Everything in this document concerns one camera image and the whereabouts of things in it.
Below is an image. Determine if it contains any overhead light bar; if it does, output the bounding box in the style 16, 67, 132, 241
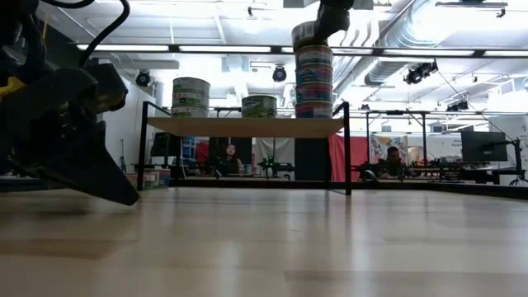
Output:
76, 43, 528, 59

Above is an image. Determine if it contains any person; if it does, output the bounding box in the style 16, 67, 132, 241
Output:
377, 145, 408, 178
217, 143, 245, 177

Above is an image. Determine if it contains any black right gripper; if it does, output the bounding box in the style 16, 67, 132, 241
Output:
304, 0, 356, 48

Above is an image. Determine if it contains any black ceiling rail fixture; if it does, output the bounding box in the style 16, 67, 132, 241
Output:
435, 0, 509, 19

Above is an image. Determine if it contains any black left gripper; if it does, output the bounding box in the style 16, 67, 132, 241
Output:
0, 69, 140, 206

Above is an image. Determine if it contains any wooden shelf black metal frame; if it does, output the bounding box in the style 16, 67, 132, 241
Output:
137, 101, 353, 196

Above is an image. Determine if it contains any dark background monitor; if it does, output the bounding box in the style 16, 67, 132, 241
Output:
460, 130, 508, 163
150, 131, 185, 158

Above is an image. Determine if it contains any black background panel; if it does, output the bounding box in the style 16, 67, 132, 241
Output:
294, 138, 330, 182

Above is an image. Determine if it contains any black dome ceiling camera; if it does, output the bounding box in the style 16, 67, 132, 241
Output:
271, 64, 288, 83
134, 69, 152, 87

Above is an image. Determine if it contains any black background rig frame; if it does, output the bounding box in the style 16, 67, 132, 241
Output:
365, 109, 432, 174

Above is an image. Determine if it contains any blue bin stack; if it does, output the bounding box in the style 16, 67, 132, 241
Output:
181, 135, 197, 170

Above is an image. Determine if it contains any black track spotlight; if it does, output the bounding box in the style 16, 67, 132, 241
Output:
403, 60, 439, 86
445, 98, 471, 113

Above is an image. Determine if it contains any green label albacore tuna can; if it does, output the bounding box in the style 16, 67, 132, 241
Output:
241, 95, 278, 109
241, 106, 278, 120

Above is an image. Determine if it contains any white curtain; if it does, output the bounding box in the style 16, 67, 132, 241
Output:
255, 138, 295, 178

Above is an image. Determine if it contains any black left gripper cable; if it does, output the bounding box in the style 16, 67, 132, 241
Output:
39, 0, 131, 69

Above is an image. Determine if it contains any colourful floral banner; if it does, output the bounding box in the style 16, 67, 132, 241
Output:
370, 134, 409, 166

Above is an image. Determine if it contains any black metal table frame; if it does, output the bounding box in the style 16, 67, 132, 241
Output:
138, 177, 528, 200

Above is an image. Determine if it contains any red curtain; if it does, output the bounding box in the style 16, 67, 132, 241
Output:
328, 134, 371, 182

